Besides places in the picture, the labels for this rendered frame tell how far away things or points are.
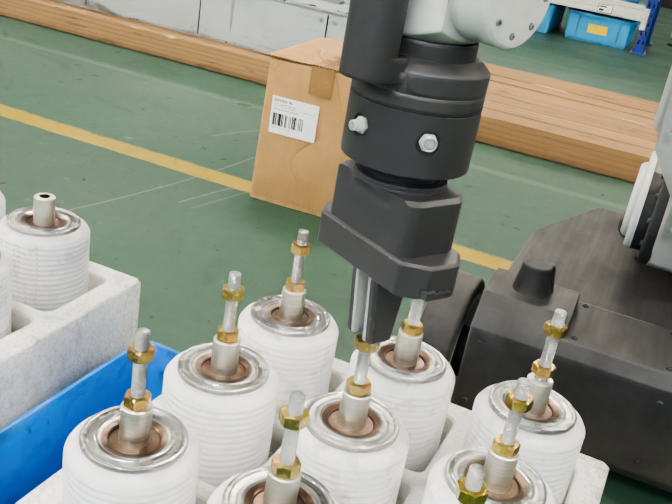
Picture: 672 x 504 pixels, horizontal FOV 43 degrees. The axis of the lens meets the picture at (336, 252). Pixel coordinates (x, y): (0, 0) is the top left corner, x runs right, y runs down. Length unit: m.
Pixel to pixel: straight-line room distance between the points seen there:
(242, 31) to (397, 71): 2.33
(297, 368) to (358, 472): 0.17
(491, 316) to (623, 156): 1.48
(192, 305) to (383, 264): 0.79
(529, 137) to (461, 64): 1.96
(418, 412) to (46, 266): 0.42
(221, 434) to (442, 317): 0.43
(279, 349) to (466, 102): 0.33
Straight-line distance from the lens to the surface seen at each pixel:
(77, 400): 0.94
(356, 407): 0.66
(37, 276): 0.94
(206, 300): 1.35
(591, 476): 0.83
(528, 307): 1.04
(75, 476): 0.62
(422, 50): 0.53
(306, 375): 0.79
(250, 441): 0.71
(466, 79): 0.54
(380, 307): 0.61
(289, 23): 2.77
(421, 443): 0.78
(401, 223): 0.55
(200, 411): 0.69
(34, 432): 0.90
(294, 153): 1.72
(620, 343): 1.07
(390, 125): 0.53
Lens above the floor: 0.64
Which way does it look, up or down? 24 degrees down
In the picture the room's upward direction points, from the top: 10 degrees clockwise
